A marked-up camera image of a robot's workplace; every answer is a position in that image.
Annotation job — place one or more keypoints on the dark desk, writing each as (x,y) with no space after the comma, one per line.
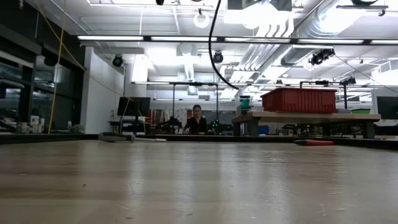
(124,123)

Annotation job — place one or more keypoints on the white ceiling light tube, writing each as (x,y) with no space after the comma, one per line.
(385,41)
(329,41)
(110,37)
(258,40)
(183,38)

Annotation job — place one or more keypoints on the black monitor on stand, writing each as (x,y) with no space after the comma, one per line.
(133,106)

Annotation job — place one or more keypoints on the silver ventilation duct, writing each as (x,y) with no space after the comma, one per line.
(311,25)

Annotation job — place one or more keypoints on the person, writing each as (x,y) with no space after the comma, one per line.
(196,124)

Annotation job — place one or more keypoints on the black aluminium table frame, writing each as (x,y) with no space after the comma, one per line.
(46,138)

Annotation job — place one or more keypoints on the black robot with green light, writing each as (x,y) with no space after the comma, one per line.
(219,127)

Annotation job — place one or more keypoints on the green tray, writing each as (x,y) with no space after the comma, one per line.
(360,111)

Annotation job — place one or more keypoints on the black ceiling camera rig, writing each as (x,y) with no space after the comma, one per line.
(320,57)

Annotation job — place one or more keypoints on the wooden table with grey legs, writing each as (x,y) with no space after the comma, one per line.
(311,117)

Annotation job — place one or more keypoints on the white labelled jar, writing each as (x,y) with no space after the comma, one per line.
(34,119)

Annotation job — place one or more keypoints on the black metal gantry frame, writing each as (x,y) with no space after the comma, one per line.
(194,83)

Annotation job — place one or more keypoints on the red plastic bin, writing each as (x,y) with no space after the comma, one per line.
(298,101)

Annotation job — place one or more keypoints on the blue bin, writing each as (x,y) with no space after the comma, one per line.
(263,129)

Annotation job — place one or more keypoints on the black round ceiling fixture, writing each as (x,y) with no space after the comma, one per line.
(50,61)
(117,60)
(219,57)

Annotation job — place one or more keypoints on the green container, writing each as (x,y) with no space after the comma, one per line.
(244,103)

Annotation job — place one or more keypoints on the black background robot arm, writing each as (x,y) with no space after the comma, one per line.
(169,124)

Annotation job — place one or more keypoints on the black camera stand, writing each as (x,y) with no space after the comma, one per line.
(345,93)

